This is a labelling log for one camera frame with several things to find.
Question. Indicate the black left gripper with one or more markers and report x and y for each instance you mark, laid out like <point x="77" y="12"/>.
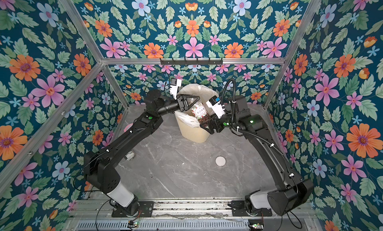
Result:
<point x="179" y="98"/>

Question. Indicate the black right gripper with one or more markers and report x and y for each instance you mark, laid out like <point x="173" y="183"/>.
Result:
<point x="214" y="122"/>

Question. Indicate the clear jar with white lid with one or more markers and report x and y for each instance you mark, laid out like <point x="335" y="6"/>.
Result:
<point x="200" y="113"/>

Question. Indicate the white jar lid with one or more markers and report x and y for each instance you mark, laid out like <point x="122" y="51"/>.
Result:
<point x="220" y="161"/>

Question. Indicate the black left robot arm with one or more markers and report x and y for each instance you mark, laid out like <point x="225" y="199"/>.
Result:
<point x="99" y="168"/>

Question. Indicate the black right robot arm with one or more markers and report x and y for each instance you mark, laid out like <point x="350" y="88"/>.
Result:
<point x="292" y="190"/>

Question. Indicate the cream ribbed trash bin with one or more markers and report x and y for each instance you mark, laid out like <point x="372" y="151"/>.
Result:
<point x="189" y="127"/>

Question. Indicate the white plastic bin liner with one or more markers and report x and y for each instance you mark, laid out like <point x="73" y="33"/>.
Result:
<point x="202" y="91"/>

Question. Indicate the clear transparent jar lid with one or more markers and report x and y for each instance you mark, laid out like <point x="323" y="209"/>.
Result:
<point x="230" y="149"/>

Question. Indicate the pink alarm clock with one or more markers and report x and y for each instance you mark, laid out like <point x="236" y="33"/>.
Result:
<point x="128" y="127"/>

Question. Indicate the striped flag pattern can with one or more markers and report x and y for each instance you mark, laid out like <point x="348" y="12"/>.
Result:
<point x="130" y="155"/>

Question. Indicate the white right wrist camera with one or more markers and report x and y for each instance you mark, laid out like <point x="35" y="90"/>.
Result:
<point x="215" y="104"/>

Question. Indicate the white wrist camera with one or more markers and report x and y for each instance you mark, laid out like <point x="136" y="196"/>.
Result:
<point x="215" y="104"/>
<point x="175" y="84"/>

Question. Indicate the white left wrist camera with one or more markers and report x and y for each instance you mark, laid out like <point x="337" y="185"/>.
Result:
<point x="175" y="84"/>

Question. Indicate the black hook rail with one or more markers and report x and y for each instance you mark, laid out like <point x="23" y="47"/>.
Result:
<point x="186" y="62"/>

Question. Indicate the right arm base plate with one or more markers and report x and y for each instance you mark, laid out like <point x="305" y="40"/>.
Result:
<point x="243" y="208"/>

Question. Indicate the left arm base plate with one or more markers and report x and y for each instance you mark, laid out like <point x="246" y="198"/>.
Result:
<point x="144" y="209"/>

